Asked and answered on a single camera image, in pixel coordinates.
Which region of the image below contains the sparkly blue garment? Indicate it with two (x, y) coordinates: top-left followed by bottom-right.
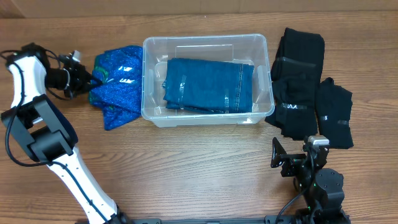
(89, 45), (143, 131)

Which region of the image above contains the small black garment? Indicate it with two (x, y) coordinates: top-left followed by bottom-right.
(315, 77), (354, 149)

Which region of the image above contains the large black garment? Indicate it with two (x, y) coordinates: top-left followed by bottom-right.
(265, 27), (325, 140)

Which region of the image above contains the dark teal garment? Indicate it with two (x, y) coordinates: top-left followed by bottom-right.
(162, 58), (254, 114)

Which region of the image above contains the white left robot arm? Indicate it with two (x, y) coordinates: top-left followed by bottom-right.
(1, 43), (161, 223)

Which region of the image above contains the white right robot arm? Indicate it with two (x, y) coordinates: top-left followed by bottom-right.
(272, 141), (351, 224)

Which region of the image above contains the clear plastic storage bin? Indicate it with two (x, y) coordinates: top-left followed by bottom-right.
(141, 34), (275, 128)

